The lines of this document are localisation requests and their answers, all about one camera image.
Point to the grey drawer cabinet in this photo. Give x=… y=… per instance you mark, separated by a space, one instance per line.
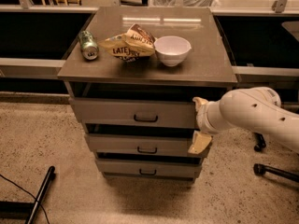
x=206 y=72

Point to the grey metal railing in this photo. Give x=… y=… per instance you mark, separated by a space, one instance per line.
x=282 y=74

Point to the black chair leg with caster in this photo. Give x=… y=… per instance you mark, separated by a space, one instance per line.
x=260 y=142

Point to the grey top drawer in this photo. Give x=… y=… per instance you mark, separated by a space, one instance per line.
x=135 y=113

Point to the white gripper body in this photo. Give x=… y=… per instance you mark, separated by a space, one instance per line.
x=202 y=119

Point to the black stand leg left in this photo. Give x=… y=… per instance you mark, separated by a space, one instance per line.
x=27 y=211

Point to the grey middle drawer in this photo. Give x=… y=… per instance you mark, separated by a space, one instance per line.
x=143 y=145

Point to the grey drawer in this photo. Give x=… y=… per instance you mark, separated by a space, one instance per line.
x=148 y=168
x=135 y=113
x=143 y=145

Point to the grey bottom drawer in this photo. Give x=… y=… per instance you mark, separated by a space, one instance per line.
x=148 y=168

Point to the black stand leg right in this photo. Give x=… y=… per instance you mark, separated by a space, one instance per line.
x=260 y=169

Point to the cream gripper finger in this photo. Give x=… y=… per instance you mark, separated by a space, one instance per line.
x=200 y=142
x=199 y=102

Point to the green soda can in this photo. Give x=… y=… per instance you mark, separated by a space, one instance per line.
x=88 y=46

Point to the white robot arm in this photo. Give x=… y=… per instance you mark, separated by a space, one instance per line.
x=257 y=109

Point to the black stand leg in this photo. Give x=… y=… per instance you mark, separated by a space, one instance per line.
x=260 y=169
x=27 y=211

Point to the yellow chip bag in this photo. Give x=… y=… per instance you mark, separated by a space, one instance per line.
x=136 y=43

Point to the white bowl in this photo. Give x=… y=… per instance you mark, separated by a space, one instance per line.
x=172 y=50

